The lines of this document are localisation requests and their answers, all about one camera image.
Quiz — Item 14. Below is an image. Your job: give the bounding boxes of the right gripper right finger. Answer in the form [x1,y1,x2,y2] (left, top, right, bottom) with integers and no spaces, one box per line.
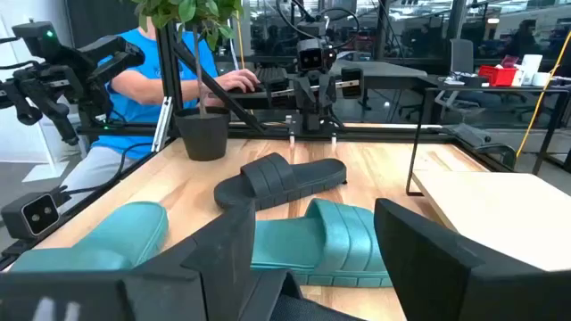
[374,198,571,321]

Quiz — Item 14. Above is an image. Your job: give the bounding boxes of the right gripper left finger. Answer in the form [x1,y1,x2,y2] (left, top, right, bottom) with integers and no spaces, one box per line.
[120,199,304,321]

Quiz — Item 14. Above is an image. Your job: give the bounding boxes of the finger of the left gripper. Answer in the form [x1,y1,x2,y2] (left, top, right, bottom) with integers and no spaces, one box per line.
[319,86,339,112]
[294,88,316,116]

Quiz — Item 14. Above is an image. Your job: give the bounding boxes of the black rubber slide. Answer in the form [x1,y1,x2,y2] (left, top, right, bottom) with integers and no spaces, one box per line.
[267,293,367,321]
[212,152,348,211]

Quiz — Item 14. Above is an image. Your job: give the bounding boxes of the teal rubber slide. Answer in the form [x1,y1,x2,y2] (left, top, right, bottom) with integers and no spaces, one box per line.
[252,198,394,289]
[9,201,170,274]

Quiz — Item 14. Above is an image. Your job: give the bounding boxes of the black keyboard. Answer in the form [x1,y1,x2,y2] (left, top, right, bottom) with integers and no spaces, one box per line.
[229,66,290,97]

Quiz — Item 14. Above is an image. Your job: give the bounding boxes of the person's hand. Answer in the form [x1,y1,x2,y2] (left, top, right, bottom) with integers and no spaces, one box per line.
[216,69,261,95]

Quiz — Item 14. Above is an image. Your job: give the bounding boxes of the green plant in black pot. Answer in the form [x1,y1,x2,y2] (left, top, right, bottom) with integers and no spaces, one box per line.
[128,0,245,162]

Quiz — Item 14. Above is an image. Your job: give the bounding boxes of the grey office chair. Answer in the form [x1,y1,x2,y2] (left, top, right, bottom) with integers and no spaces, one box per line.
[448,38,476,76]

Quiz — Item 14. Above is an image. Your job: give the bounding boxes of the red box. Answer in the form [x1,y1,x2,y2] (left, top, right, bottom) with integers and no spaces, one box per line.
[477,65,518,87]

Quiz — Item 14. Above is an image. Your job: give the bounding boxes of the person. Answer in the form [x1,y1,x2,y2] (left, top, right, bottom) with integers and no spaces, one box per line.
[57,17,262,210]
[503,20,543,59]

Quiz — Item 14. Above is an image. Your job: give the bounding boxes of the white box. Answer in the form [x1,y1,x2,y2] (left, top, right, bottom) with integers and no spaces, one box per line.
[519,53,544,86]

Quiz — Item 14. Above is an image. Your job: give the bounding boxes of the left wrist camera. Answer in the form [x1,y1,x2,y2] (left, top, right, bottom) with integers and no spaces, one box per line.
[296,38,326,72]

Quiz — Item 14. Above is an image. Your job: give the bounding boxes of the black frame wooden shelf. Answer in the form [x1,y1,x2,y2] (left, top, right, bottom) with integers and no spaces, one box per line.
[404,85,571,273]

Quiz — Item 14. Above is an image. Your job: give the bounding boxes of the black cable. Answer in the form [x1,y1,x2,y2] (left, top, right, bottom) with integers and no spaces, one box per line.
[57,141,153,197]
[275,0,361,51]

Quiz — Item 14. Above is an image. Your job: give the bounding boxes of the yellow cable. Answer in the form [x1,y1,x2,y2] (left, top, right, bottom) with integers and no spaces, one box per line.
[516,42,571,158]

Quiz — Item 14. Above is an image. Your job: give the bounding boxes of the black stereo camera box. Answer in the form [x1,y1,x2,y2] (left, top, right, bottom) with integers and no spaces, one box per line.
[0,191,62,242]

